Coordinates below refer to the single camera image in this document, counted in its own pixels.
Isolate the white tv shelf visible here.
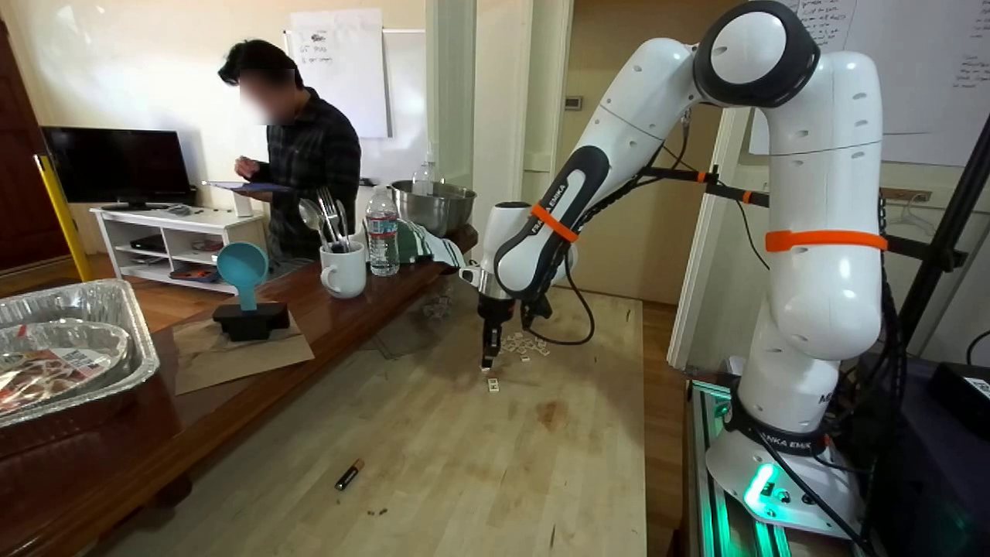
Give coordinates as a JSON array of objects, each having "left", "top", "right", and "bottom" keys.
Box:
[{"left": 93, "top": 208, "right": 267, "bottom": 295}]

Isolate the brown cardboard sheet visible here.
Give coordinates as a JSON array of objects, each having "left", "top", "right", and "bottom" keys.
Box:
[{"left": 175, "top": 320, "right": 314, "bottom": 392}]

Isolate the pile of white letter tiles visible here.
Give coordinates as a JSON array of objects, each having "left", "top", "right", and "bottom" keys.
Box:
[{"left": 503, "top": 330, "right": 548, "bottom": 363}]

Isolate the yellow stick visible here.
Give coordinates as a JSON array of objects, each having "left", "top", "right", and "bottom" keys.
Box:
[{"left": 35, "top": 155, "right": 93, "bottom": 283}]

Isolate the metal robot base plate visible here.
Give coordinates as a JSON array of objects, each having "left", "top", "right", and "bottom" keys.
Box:
[{"left": 705, "top": 429, "right": 865, "bottom": 540}]

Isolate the black television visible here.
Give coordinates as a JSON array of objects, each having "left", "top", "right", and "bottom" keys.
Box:
[{"left": 44, "top": 126, "right": 195, "bottom": 208}]

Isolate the clear water bottle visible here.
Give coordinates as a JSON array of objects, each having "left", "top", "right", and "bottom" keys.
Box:
[{"left": 367, "top": 185, "right": 400, "bottom": 276}]

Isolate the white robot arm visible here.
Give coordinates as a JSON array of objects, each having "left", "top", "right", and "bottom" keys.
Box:
[{"left": 475, "top": 0, "right": 886, "bottom": 437}]

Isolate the black marker pen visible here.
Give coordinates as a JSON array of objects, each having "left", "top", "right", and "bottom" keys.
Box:
[{"left": 335, "top": 462, "right": 367, "bottom": 491}]

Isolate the white green cloth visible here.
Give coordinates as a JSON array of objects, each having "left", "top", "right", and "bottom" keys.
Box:
[{"left": 400, "top": 219, "right": 465, "bottom": 268}]

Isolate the metal pot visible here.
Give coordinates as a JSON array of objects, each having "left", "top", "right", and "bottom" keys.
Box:
[{"left": 394, "top": 178, "right": 477, "bottom": 235}]

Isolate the aluminium foil tray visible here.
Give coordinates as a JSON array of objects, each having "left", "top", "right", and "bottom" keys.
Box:
[{"left": 0, "top": 278, "right": 161, "bottom": 426}]

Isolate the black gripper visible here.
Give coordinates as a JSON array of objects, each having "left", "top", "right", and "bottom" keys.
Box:
[{"left": 477, "top": 295, "right": 514, "bottom": 372}]

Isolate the dark wooden side table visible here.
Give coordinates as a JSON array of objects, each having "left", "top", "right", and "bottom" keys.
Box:
[{"left": 0, "top": 263, "right": 449, "bottom": 557}]

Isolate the white flip chart board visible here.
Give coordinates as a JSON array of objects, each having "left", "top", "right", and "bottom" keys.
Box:
[{"left": 286, "top": 10, "right": 428, "bottom": 183}]

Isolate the person in dark plaid shirt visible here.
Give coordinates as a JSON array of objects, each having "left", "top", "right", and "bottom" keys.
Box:
[{"left": 217, "top": 41, "right": 362, "bottom": 260}]

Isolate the white mug with utensils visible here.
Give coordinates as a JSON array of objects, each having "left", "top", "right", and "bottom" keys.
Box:
[{"left": 296, "top": 199, "right": 368, "bottom": 299}]

